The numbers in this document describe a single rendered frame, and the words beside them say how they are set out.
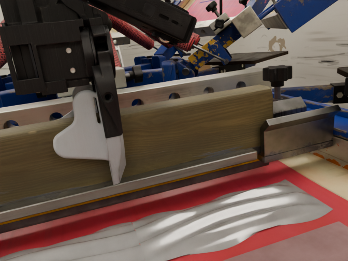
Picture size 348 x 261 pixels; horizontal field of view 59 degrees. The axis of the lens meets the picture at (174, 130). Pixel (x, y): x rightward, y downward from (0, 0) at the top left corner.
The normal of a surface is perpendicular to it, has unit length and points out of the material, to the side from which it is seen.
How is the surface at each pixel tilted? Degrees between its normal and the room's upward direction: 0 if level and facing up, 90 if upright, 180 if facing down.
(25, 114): 90
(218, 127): 90
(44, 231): 0
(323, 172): 0
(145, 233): 33
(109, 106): 100
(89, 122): 82
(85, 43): 75
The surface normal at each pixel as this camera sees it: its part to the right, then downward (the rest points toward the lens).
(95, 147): 0.29, 0.11
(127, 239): 0.06, -0.65
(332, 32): -0.95, 0.19
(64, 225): -0.11, -0.95
